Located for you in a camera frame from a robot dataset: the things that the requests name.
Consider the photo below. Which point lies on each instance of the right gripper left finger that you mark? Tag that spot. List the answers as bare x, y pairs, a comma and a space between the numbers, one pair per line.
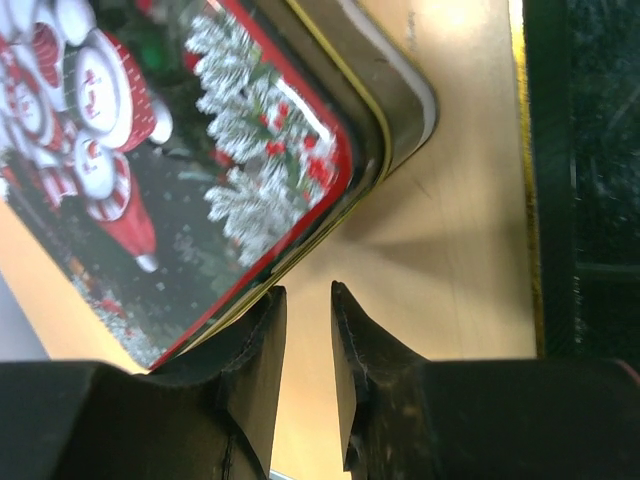
206, 414

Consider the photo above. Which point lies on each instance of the black tray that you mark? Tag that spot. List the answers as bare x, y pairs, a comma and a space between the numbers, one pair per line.
577, 82

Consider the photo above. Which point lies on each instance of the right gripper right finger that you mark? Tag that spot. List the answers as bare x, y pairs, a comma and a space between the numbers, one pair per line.
403, 416

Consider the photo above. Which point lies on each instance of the gold tin lid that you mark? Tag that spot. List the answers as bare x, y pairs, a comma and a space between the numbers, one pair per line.
175, 158

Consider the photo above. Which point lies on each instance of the gold cookie tin base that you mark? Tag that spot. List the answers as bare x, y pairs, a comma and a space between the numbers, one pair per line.
394, 87

